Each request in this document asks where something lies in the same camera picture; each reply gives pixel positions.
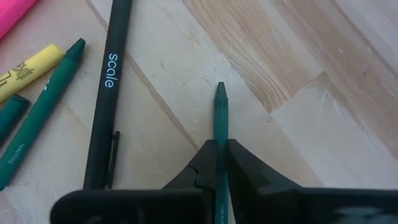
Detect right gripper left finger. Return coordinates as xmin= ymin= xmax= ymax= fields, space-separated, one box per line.
xmin=161 ymin=139 xmax=218 ymax=191

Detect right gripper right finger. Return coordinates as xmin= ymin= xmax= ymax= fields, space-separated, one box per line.
xmin=228 ymin=138 xmax=303 ymax=224

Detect green crayon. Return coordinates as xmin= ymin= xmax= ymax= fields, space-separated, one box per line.
xmin=213 ymin=82 xmax=230 ymax=224
xmin=0 ymin=37 xmax=86 ymax=192

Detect black scale pen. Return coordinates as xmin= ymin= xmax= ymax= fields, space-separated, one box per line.
xmin=82 ymin=0 xmax=134 ymax=190

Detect dark green marker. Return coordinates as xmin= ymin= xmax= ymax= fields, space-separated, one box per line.
xmin=0 ymin=95 xmax=31 ymax=147

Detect yellow highlighter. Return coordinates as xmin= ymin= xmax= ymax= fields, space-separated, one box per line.
xmin=0 ymin=43 xmax=65 ymax=104

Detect pink highlighter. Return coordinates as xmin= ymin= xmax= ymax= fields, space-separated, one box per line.
xmin=0 ymin=0 xmax=38 ymax=40

